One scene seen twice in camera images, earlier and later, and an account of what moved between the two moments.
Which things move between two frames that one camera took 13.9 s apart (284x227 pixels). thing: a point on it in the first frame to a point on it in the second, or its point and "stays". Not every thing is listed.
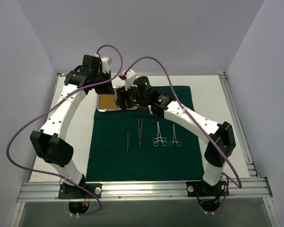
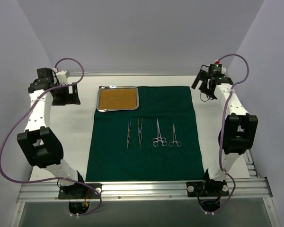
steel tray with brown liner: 107,102 stays
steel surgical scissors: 159,138 stays
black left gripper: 107,86 to 67,93
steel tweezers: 140,138 stays
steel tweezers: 128,140 stays
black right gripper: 121,100 to 204,79
